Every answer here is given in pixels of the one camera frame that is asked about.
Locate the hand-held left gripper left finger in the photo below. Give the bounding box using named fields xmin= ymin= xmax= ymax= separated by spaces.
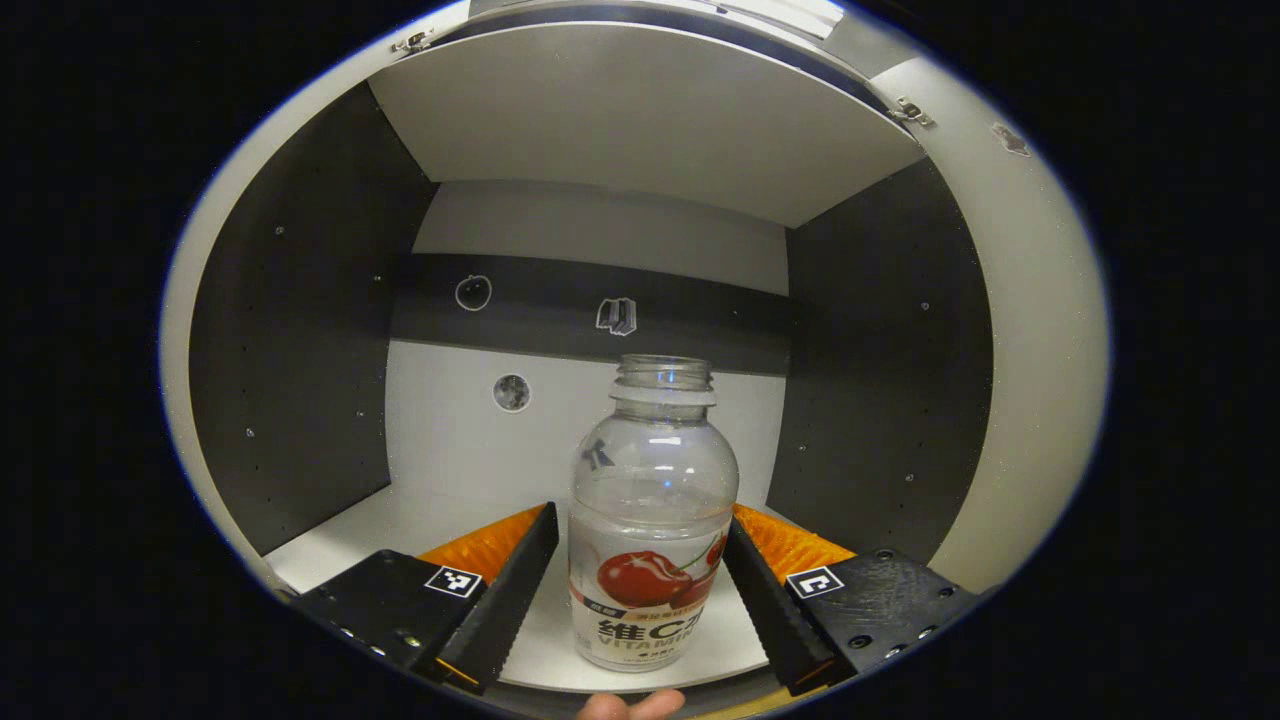
xmin=290 ymin=502 xmax=561 ymax=696

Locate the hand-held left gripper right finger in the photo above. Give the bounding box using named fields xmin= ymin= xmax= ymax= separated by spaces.
xmin=722 ymin=503 xmax=986 ymax=698

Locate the clear plastic bottle red label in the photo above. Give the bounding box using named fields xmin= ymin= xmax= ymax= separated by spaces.
xmin=568 ymin=354 xmax=741 ymax=673

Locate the white cabinet door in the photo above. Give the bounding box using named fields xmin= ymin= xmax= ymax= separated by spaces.
xmin=160 ymin=30 xmax=471 ymax=601
xmin=865 ymin=55 xmax=1111 ymax=596

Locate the white and grey cabinet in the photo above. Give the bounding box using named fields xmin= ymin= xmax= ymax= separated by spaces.
xmin=188 ymin=0 xmax=996 ymax=701

